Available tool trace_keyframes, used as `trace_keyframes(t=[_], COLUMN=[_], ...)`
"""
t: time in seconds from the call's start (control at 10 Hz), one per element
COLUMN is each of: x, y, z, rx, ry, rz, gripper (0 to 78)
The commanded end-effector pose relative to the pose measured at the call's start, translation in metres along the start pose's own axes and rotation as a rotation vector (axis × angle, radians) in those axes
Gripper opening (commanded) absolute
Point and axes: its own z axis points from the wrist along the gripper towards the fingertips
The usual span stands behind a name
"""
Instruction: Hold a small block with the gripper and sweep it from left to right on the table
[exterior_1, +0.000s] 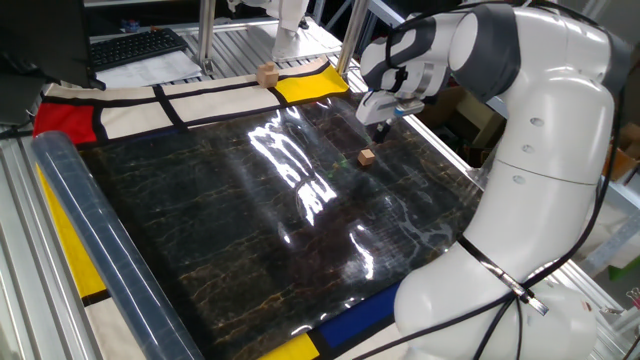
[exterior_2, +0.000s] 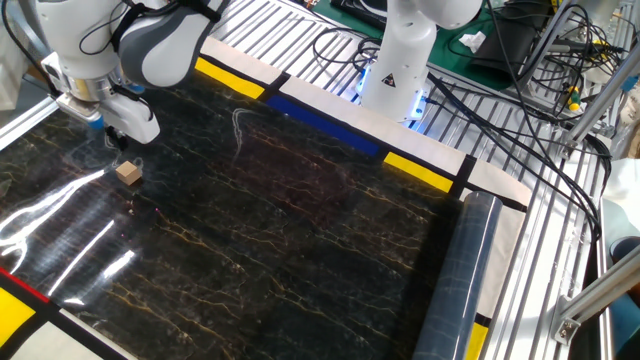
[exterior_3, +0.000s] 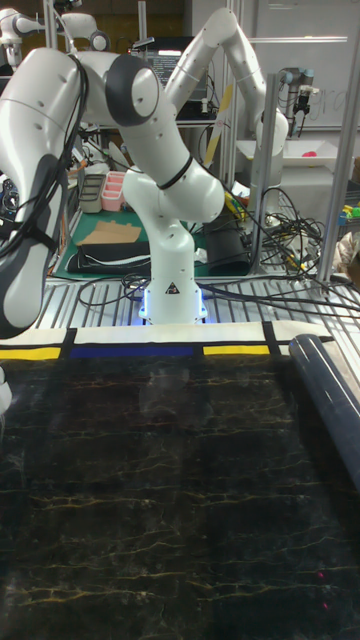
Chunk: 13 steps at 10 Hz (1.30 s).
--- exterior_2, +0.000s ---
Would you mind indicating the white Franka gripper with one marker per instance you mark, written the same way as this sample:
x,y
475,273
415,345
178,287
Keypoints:
x,y
132,122

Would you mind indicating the small wooden cube block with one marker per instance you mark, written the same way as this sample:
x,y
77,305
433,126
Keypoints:
x,y
128,173

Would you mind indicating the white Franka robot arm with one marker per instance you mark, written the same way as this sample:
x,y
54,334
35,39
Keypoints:
x,y
400,60

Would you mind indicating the black marble pattern mat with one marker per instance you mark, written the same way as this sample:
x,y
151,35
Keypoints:
x,y
250,240

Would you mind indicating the black flat device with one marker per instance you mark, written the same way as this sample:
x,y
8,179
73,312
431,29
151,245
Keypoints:
x,y
360,12

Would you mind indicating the Mondrian pattern tablecloth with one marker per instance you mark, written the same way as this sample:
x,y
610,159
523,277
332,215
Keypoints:
x,y
425,145

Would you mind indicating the green cutting mat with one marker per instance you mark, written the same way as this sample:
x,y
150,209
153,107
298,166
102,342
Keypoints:
x,y
445,60

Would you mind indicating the crumpled white paper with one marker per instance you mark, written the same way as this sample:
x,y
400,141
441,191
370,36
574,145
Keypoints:
x,y
472,41

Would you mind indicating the black fabric pouch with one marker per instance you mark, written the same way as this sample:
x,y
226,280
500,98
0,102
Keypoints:
x,y
500,45

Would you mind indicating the yellow green screwdriver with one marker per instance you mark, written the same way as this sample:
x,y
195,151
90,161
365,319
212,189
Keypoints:
x,y
573,97

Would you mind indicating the white plastic sheet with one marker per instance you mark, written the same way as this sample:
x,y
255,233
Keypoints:
x,y
625,190

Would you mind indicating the teal round bin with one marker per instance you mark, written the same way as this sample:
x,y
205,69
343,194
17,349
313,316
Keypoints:
x,y
625,320

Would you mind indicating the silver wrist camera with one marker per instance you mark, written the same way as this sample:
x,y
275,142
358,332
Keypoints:
x,y
77,107

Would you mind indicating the aluminium frame post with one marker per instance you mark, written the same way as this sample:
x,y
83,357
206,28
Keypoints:
x,y
544,45
605,95
600,295

